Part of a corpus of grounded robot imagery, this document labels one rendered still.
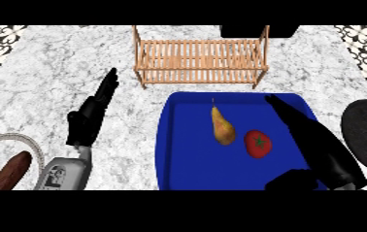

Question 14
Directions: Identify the wooden tiered shelf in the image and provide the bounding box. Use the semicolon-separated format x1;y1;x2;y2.
131;24;271;90

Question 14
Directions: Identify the yellow-brown pear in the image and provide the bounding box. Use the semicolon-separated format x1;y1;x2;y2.
209;97;237;147

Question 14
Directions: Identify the pale round plate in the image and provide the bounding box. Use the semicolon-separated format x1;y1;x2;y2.
0;132;45;172

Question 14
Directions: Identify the dark grey round object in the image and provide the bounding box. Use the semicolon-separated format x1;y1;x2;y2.
340;98;367;167

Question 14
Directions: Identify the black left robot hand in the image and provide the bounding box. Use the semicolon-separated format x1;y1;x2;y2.
64;67;120;148

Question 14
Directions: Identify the red tomato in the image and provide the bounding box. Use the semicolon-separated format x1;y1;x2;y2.
241;129;274;159

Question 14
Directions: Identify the blue plastic tray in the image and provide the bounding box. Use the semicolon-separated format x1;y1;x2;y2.
154;91;331;191

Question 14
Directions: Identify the black box appliance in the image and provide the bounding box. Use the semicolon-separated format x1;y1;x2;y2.
219;24;300;39

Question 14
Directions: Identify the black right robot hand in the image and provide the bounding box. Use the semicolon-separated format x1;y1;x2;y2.
263;93;367;191

